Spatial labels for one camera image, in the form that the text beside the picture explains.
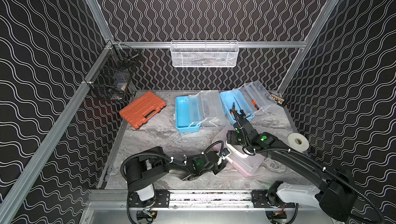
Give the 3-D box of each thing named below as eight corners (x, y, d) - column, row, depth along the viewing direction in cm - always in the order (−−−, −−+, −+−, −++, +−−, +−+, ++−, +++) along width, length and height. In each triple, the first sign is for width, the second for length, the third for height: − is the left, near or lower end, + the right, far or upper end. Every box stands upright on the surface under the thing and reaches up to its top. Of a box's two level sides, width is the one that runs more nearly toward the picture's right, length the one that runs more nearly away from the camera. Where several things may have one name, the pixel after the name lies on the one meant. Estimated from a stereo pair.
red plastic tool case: (121, 116, 108) (118, 111, 103) (150, 95, 121) (148, 89, 116) (138, 131, 101) (135, 126, 96) (167, 107, 114) (165, 101, 109)
